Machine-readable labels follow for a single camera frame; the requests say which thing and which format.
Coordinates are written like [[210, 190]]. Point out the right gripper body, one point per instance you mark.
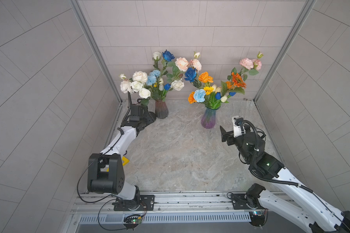
[[238, 141]]

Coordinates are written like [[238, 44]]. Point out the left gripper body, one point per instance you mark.
[[146, 120]]

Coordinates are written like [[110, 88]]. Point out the dark red glass vase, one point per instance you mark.
[[161, 109]]

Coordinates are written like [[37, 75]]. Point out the white rose bouquet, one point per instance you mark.
[[136, 85]]

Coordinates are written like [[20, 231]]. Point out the small blue tulip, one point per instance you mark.
[[167, 87]]

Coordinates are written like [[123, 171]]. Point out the dark blue rose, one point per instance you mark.
[[167, 63]]

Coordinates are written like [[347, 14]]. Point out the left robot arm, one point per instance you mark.
[[105, 169]]

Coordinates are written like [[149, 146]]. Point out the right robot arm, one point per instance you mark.
[[309, 211]]

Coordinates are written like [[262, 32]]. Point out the blue purple glass vase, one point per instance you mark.
[[208, 120]]

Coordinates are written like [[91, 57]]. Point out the white tulip right vase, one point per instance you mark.
[[224, 99]]

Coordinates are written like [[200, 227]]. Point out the white rose left vase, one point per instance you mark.
[[177, 85]]

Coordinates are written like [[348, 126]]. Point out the light blue carnation right vase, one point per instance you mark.
[[199, 95]]

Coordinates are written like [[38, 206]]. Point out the dark blue rose right vase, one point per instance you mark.
[[190, 75]]

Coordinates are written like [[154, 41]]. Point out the yellow tag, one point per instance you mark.
[[125, 160]]

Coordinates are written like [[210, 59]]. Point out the yellow sunflower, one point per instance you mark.
[[208, 90]]

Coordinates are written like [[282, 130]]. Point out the orange carnation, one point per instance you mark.
[[191, 99]]

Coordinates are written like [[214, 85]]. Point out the orange gerbera flower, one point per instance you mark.
[[235, 81]]

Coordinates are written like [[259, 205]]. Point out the orange rose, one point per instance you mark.
[[205, 78]]

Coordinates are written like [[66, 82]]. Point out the white rose bud stem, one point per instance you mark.
[[156, 58]]

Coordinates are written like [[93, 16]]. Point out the pink rose spray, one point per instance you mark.
[[183, 64]]

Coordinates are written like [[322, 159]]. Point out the pink roses stem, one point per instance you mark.
[[251, 66]]

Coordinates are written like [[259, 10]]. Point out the right circuit board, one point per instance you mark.
[[257, 218]]

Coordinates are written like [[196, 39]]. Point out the circuit board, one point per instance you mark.
[[257, 218], [132, 221]]

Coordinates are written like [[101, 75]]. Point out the left circuit board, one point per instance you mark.
[[132, 221]]

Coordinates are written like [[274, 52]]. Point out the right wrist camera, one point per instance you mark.
[[238, 129]]

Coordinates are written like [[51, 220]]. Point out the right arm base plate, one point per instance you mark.
[[244, 201]]

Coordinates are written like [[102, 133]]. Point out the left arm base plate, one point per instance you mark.
[[142, 203]]

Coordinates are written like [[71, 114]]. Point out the aluminium rail frame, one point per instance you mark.
[[169, 207]]

